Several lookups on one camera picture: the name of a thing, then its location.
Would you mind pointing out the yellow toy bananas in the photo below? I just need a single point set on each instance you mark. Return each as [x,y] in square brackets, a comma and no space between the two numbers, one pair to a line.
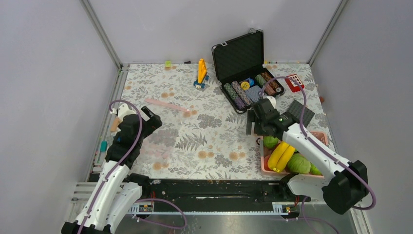
[280,157]

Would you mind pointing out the yellow toy crane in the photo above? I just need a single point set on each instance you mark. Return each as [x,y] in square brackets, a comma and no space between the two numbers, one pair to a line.
[199,83]

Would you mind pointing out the pink plastic basket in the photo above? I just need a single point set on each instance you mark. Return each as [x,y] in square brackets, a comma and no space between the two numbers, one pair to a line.
[265,153]

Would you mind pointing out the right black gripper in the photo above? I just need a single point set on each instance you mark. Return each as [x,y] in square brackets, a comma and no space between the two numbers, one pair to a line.
[251,118]

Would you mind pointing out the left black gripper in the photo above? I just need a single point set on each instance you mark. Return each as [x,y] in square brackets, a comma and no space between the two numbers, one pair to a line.
[153,123]

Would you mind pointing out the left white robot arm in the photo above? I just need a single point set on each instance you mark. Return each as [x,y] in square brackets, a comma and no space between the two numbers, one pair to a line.
[116,189]

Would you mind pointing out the green toy cabbage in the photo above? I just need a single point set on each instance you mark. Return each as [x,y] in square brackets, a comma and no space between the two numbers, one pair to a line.
[299,164]

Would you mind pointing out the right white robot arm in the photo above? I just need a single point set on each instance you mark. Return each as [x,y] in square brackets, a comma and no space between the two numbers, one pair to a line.
[346,181]

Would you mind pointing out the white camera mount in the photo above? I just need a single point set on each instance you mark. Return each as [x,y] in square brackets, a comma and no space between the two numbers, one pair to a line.
[122,111]
[272,100]

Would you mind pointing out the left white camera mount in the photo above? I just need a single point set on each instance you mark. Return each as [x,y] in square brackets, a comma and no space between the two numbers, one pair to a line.
[122,111]

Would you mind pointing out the green toy custard apple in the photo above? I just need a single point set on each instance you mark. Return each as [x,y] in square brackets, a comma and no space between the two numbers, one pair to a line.
[270,142]

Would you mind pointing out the grey building baseplate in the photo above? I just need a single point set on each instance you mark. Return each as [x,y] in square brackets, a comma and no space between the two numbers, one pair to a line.
[295,108]

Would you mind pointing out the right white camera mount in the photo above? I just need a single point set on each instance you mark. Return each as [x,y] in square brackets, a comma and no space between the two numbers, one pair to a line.
[272,100]

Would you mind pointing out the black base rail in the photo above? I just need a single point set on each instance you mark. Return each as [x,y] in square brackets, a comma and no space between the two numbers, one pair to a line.
[197,195]

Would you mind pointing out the teal block at edge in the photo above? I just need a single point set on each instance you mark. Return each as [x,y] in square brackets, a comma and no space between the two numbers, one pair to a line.
[103,146]

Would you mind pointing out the black poker chip case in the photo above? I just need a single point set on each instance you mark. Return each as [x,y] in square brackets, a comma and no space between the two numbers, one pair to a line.
[239,67]

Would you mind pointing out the clear pink zip bag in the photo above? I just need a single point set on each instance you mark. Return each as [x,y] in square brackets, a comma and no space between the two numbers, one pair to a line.
[159,146]

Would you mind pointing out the red window block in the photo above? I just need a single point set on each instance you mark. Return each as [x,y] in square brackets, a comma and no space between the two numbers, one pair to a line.
[294,83]

